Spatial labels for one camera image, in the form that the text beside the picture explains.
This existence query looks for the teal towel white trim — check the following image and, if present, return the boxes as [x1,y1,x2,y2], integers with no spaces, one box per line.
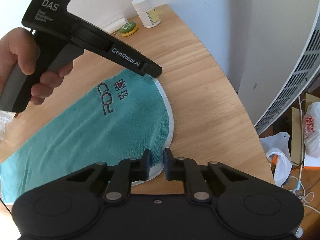
[1,70,174,205]

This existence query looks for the person's left hand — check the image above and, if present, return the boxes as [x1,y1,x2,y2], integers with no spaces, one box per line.
[0,27,74,106]

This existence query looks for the green lid yellow tin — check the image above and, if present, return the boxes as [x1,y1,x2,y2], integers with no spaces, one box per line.
[119,22,138,37]

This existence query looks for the white pill bottle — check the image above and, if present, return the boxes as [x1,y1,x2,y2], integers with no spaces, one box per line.
[131,0,161,28]

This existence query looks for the clear drinking glass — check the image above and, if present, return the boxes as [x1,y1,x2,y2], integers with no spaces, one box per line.
[0,111,16,141]

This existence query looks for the white crumpled plastic bag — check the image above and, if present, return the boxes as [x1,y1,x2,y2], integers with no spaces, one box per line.
[260,132,292,187]

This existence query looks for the white plastic bag red print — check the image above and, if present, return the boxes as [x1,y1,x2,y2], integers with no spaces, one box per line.
[303,102,319,158]

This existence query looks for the white air conditioner unit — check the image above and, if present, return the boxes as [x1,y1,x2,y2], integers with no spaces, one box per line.
[238,0,319,133]

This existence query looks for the cardboard box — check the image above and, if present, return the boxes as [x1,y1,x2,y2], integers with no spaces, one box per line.
[291,94,319,170]

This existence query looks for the white cable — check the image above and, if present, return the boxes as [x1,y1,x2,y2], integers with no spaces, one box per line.
[287,94,320,215]

